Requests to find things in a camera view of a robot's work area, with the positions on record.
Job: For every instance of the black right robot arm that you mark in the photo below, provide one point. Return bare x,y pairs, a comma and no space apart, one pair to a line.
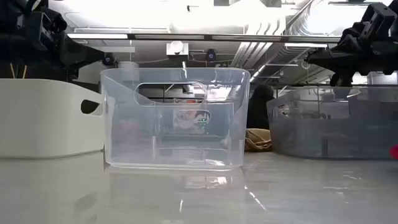
381,17

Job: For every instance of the person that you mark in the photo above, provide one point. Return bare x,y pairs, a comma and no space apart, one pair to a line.
260,105
189,123

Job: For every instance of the overhead frame bar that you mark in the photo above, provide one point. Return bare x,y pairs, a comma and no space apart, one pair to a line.
205,37

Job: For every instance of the white overhead camera mount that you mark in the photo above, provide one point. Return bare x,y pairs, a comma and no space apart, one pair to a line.
177,48

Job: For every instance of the grey translucent plastic bin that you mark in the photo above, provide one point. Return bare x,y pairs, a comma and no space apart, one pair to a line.
311,140

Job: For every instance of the white plastic bin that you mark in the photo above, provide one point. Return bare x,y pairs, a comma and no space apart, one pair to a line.
37,124

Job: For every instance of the pink cloth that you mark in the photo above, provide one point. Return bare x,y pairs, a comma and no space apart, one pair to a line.
130,132

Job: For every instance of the red cloth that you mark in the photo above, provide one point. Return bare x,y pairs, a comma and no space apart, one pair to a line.
395,152

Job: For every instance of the tan cloth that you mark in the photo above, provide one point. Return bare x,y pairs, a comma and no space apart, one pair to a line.
258,141

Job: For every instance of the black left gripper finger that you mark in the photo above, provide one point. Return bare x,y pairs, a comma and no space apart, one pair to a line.
81,56

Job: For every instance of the ribbed silver air duct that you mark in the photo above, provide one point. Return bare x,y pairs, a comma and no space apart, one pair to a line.
252,53

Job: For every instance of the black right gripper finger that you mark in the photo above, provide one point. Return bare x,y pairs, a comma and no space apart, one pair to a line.
329,57

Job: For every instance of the clear plastic bin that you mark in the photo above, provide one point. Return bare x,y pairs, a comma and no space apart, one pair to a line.
124,93

